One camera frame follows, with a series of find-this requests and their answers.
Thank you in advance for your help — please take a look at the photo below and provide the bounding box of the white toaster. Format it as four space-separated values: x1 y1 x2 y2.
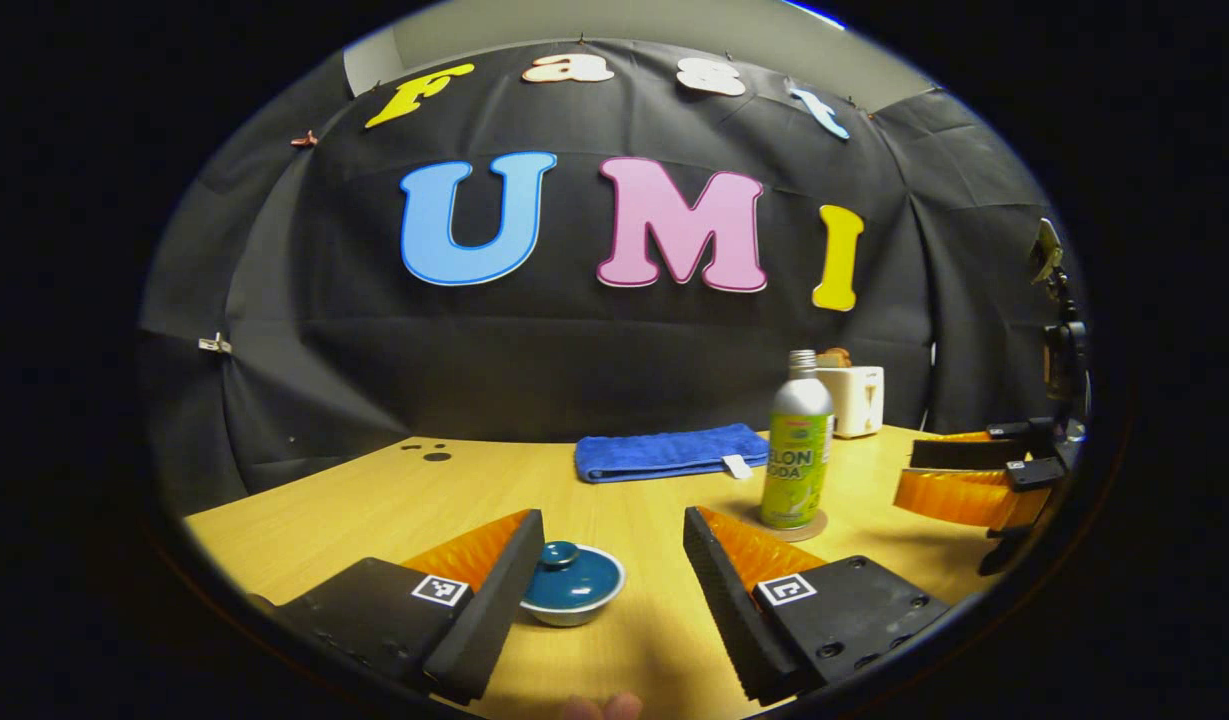
817 365 886 439

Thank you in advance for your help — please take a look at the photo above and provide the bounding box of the white teacup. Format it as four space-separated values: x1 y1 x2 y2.
519 545 627 628

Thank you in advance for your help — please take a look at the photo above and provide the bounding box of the folded blue towel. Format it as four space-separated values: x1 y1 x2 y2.
574 423 771 484

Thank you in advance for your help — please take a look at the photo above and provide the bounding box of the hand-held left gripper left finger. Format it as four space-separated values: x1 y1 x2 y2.
259 508 545 704

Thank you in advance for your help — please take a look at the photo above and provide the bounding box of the silver green water bottle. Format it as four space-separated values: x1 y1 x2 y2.
759 349 836 531

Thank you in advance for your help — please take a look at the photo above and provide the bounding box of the round brown coaster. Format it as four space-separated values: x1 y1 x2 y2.
742 505 829 543

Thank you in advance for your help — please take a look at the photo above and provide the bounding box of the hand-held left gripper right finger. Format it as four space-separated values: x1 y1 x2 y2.
682 505 953 706

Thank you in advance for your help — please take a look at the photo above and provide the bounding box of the black backdrop cloth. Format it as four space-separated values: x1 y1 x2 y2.
137 38 1075 516

